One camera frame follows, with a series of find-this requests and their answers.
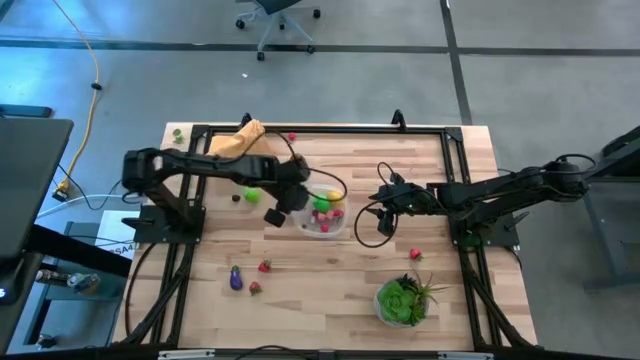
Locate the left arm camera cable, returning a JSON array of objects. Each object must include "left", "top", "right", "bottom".
[{"left": 214, "top": 129, "right": 349, "bottom": 203}]

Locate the potted green succulent plant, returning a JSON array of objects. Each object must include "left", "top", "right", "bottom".
[{"left": 373, "top": 272, "right": 451, "bottom": 330}]

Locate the silver metal bracket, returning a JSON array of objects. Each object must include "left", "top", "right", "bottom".
[
  {"left": 437, "top": 351, "right": 495, "bottom": 360},
  {"left": 157, "top": 348, "right": 217, "bottom": 360}
]

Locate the yellow plug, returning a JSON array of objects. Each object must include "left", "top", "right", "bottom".
[{"left": 51, "top": 180, "right": 72, "bottom": 203}]

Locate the yellow floor cable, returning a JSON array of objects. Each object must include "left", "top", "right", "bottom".
[{"left": 51, "top": 0, "right": 101, "bottom": 194}]

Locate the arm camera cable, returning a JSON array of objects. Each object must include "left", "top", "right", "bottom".
[
  {"left": 353, "top": 160, "right": 401, "bottom": 250},
  {"left": 214, "top": 129, "right": 349, "bottom": 203}
]

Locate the white cable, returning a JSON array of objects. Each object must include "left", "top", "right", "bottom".
[{"left": 36, "top": 193, "right": 126, "bottom": 220}]

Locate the black side table frame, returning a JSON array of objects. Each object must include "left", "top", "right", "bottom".
[{"left": 551, "top": 124, "right": 640, "bottom": 291}]

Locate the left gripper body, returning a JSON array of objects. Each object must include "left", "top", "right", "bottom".
[{"left": 269, "top": 155, "right": 313, "bottom": 214}]

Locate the white paper sheet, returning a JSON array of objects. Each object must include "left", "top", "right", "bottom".
[{"left": 93, "top": 209, "right": 142, "bottom": 261}]

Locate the grey office chair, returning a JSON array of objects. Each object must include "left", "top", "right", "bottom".
[{"left": 234, "top": 0, "right": 322, "bottom": 62}]

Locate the dark grey bar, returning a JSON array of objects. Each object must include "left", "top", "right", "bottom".
[{"left": 0, "top": 103, "right": 54, "bottom": 120}]

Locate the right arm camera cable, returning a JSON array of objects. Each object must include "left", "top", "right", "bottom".
[{"left": 353, "top": 160, "right": 401, "bottom": 250}]

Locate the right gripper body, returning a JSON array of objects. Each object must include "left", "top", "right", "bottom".
[{"left": 378, "top": 172, "right": 434, "bottom": 216}]

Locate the black aluminium table frame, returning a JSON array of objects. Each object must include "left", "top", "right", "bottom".
[{"left": 112, "top": 108, "right": 539, "bottom": 351}]

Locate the black side desk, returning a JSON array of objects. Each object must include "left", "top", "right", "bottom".
[{"left": 0, "top": 117, "right": 75, "bottom": 261}]

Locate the thin black cable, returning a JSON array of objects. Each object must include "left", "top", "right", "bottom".
[{"left": 233, "top": 343, "right": 314, "bottom": 360}]

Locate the black device with indicator light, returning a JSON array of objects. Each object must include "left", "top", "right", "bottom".
[{"left": 0, "top": 252, "right": 45, "bottom": 354}]

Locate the grey metal cart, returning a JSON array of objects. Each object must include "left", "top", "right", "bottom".
[{"left": 22, "top": 222, "right": 129, "bottom": 346}]

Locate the dark brown cable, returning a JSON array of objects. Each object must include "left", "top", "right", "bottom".
[{"left": 123, "top": 241, "right": 157, "bottom": 337}]

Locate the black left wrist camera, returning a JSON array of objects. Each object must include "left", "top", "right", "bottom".
[{"left": 263, "top": 207, "right": 287, "bottom": 229}]

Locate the clear plastic tupperware container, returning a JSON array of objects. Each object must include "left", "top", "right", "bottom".
[{"left": 291, "top": 182, "right": 350, "bottom": 240}]

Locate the black desk beam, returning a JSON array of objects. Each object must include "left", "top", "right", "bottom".
[{"left": 22, "top": 224, "right": 134, "bottom": 279}]

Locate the yellow cloth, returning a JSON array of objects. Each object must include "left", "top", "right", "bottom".
[{"left": 205, "top": 118, "right": 274, "bottom": 159}]

